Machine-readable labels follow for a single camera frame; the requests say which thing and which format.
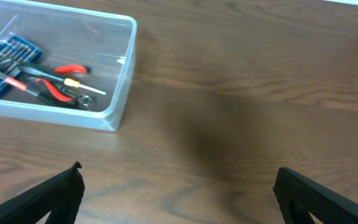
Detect yellow black screwdriver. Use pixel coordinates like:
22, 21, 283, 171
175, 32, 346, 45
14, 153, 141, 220
12, 62, 107, 95

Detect red handled pliers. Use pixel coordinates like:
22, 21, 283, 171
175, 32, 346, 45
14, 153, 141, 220
35, 64, 90, 104

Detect clear plastic container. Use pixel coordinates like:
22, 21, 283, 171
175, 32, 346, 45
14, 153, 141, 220
0, 1, 137, 131

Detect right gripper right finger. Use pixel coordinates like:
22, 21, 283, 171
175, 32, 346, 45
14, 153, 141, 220
273, 167, 358, 224

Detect blue precision screwdriver set case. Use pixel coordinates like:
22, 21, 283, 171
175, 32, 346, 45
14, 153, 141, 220
0, 33, 42, 98

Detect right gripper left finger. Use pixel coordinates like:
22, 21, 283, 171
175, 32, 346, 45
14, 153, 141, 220
0, 161, 85, 224

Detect silver combination wrench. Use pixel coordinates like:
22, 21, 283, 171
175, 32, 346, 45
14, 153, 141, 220
55, 84, 94, 108

